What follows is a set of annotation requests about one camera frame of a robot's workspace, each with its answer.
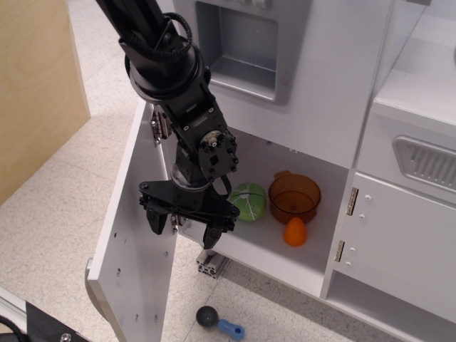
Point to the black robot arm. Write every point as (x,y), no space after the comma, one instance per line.
(167,69)

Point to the grey ice dispenser recess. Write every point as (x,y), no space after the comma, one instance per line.
(253,46)

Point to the lower metal door hinge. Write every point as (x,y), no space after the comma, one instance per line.
(339,251)

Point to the grey oven vent panel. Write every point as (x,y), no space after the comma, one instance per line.
(423,167)

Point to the white toy kitchen cabinet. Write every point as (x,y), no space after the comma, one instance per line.
(359,82)

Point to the light wooden board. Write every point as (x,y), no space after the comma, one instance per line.
(43,101)

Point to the orange toy fruit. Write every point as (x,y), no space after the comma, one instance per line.
(295,232)

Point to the aluminium extrusion foot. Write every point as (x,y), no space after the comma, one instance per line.
(211,263)

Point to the orange transparent toy pot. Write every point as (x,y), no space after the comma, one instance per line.
(293,195)

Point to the black base with cable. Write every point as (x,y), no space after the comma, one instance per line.
(28,323)

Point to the white low fridge door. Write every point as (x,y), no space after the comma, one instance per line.
(132,265)

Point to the upper metal door hinge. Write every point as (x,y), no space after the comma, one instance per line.
(352,201)

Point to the blue handled measuring spoon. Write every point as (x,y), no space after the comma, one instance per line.
(208,317)

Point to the green plush cabbage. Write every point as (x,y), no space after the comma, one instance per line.
(250,199)

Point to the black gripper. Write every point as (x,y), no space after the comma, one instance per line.
(163,198)

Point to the white oven cupboard door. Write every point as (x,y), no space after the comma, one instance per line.
(402,244)

